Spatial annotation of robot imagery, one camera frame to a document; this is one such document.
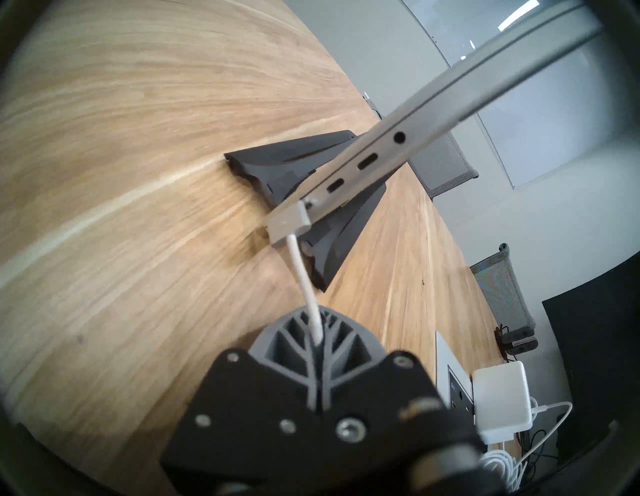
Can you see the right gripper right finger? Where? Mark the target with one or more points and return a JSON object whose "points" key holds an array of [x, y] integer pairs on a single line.
{"points": [[370, 395]]}

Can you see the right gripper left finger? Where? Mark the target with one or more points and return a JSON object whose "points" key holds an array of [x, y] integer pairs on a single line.
{"points": [[265, 400]]}

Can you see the black controller charging dock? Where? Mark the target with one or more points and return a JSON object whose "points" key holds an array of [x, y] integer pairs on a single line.
{"points": [[517, 342]]}

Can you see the silver MacBook laptop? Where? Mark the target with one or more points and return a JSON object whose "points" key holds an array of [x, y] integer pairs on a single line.
{"points": [[450, 95]]}

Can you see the silver table power outlet box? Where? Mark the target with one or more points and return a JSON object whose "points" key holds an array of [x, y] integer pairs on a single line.
{"points": [[445, 365]]}

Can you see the large white power adapter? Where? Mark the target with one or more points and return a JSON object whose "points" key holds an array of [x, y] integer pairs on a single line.
{"points": [[502, 400]]}

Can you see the grey mesh office chair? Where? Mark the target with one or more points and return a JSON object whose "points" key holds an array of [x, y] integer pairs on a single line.
{"points": [[442, 165], [505, 290]]}

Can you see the large black TV screen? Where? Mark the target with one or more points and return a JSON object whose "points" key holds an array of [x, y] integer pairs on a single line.
{"points": [[600, 350]]}

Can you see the black vertical laptop stand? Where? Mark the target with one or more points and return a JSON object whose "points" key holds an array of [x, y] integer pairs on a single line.
{"points": [[280, 160]]}

